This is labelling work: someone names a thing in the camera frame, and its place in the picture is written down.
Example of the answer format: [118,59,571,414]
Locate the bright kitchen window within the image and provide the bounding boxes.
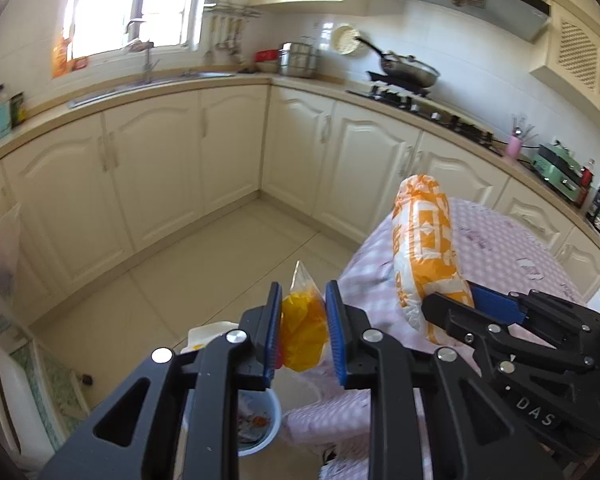
[62,0,211,58]

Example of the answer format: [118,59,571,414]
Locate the white foam container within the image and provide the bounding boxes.
[182,319,237,356]

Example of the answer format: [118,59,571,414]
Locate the pink utensil cup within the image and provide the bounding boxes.
[505,115,536,159]

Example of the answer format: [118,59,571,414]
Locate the yellow plastic bag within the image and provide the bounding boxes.
[280,260,329,373]

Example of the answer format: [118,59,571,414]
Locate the hanging clear plastic bag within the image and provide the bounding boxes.
[0,190,23,301]

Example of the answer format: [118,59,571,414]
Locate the orange package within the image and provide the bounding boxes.
[51,37,90,79]

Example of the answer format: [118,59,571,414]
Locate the steel stock pot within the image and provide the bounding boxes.
[279,42,322,79]

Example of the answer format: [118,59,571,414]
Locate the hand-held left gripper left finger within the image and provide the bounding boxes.
[40,281,284,480]

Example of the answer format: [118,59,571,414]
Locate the red container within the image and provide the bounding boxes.
[255,49,281,73]

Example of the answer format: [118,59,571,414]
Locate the dark small jar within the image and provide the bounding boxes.
[10,92,27,127]

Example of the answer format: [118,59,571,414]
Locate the steel sink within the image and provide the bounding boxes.
[69,71,238,108]

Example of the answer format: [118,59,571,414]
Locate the cream lattice corner wall cabinet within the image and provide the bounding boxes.
[530,0,600,126]

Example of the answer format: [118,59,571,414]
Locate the green patterned floor mat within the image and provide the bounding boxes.
[10,345,90,451]

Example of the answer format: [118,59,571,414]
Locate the steel wok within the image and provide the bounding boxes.
[355,36,441,88]

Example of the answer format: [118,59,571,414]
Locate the pink checkered tablecloth table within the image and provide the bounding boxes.
[280,197,600,480]

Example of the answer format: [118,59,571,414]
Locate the orange white plastic bag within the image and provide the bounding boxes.
[390,174,476,346]

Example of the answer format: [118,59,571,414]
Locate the green countertop appliance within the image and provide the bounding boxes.
[530,142,586,206]

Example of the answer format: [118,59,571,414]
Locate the black gas stove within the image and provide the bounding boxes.
[347,85,503,153]

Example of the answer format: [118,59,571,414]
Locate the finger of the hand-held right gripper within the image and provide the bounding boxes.
[467,282,600,343]
[421,290,598,373]

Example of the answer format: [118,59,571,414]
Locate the metal utensil rack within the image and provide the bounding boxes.
[202,0,263,66]

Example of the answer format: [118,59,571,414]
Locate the chrome faucet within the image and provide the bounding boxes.
[125,19,161,85]

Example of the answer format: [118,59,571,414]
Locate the round cream plate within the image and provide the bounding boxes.
[330,24,363,56]

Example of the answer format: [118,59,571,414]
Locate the blue waste bin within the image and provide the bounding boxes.
[237,389,283,457]

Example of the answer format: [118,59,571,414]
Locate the cream kitchen base cabinets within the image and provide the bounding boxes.
[0,72,600,321]

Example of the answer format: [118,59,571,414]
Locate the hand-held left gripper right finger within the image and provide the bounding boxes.
[325,280,563,480]

